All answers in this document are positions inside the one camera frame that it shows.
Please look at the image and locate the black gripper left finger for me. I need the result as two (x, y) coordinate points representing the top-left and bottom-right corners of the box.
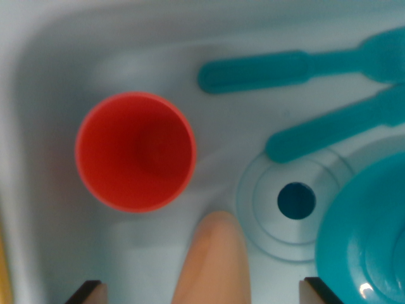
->
(65, 280), (108, 304)

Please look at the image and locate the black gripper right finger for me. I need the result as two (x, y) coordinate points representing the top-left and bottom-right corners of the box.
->
(299, 277), (344, 304)

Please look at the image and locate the beige toy detergent bottle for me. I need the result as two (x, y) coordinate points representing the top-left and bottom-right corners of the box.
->
(170, 210), (252, 304)

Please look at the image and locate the light blue toy sink unit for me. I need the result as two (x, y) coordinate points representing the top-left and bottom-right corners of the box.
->
(0, 0), (405, 304)

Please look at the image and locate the teal toy plate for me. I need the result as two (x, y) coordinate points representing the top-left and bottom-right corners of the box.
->
(315, 151), (405, 304)

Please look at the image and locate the yellow dish rack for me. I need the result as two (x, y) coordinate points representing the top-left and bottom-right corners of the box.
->
(0, 221), (14, 304)

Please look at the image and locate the red toy tumbler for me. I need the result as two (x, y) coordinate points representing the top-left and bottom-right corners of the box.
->
(74, 91), (197, 213)

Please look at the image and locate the teal toy knife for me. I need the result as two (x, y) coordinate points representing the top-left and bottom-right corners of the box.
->
(265, 84), (405, 165)

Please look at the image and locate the teal toy fork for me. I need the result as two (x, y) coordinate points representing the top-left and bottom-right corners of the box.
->
(197, 27), (405, 95)

